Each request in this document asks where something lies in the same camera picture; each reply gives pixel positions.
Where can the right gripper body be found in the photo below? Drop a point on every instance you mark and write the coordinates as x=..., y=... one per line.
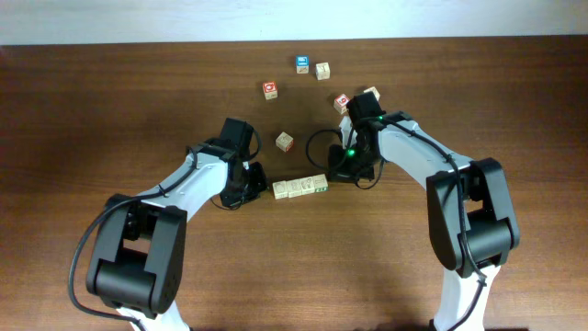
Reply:
x=349, y=164

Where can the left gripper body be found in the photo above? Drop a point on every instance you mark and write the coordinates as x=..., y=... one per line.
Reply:
x=253, y=181

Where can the wooden block with apple picture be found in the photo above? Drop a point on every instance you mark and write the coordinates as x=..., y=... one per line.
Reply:
x=280, y=189

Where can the green edged picture block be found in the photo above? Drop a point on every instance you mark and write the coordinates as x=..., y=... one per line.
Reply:
x=320, y=183

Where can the wooden block letter I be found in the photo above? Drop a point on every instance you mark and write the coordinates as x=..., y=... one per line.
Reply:
x=307, y=185

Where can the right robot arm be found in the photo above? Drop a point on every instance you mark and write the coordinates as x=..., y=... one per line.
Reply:
x=471, y=218

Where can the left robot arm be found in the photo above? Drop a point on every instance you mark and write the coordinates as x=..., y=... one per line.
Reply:
x=137, y=261

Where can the red number nine block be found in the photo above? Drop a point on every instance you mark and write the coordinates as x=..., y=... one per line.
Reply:
x=340, y=103

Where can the green sided wooden block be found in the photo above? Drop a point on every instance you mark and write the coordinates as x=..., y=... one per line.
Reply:
x=374, y=91

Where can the red top wooden block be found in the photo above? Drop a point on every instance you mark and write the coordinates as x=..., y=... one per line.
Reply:
x=270, y=90

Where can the plain wooden block letter J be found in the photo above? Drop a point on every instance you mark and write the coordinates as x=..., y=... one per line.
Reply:
x=322, y=71

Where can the blue top wooden block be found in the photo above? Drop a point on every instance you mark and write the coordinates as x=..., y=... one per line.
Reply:
x=302, y=64

